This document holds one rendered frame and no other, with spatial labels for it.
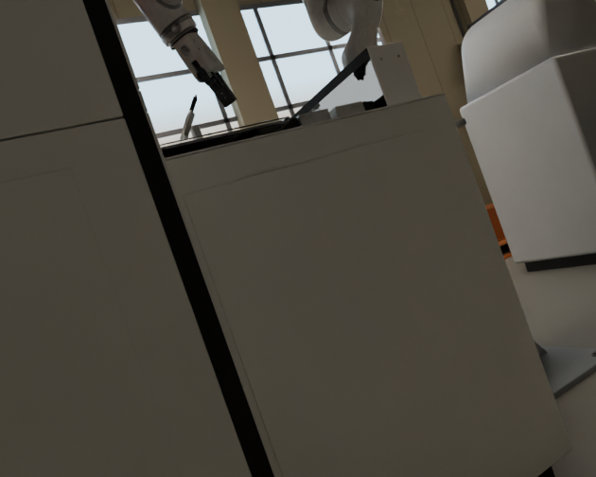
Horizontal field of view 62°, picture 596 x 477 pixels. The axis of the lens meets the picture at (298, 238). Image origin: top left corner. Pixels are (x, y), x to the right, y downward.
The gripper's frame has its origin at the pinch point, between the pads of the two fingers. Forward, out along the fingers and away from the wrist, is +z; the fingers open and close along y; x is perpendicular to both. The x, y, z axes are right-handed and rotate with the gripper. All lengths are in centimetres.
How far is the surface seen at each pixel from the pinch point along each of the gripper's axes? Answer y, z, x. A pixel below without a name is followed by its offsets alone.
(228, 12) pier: 304, -61, 43
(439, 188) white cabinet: -26, 37, -30
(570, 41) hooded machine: 175, 76, -120
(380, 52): -8.8, 11.9, -34.0
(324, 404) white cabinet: -57, 47, 0
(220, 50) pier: 284, -41, 60
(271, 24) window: 334, -38, 23
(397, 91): -11.2, 19.9, -32.8
